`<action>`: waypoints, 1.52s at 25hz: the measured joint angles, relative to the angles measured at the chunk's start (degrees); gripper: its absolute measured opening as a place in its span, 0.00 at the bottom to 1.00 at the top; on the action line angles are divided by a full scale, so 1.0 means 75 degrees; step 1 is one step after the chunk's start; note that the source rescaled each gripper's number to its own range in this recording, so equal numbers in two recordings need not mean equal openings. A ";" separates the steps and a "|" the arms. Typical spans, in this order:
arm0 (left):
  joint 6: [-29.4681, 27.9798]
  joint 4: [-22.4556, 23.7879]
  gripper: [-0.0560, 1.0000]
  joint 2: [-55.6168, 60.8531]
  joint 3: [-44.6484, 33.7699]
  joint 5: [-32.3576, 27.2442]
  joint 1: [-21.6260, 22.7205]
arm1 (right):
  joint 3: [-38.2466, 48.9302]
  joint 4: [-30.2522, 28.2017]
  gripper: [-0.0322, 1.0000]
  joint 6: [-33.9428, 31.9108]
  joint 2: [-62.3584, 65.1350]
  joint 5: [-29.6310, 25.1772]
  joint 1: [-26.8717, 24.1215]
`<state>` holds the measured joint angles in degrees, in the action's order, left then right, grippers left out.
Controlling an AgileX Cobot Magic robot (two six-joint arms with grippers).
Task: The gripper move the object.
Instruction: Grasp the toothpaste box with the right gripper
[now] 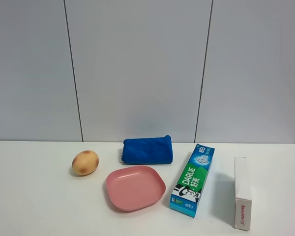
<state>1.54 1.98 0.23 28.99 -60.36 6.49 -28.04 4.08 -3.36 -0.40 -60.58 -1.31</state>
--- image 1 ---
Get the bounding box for Darlie toothpaste box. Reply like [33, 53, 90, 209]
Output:
[170, 144, 215, 218]

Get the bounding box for blue folded towel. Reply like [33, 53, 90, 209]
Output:
[120, 135, 173, 165]

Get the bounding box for pink square plate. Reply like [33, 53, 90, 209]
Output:
[106, 166, 166, 212]

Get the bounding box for brown potato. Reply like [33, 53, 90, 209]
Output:
[71, 150, 99, 176]

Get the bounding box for white Snowhite box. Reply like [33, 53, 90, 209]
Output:
[234, 157, 252, 231]

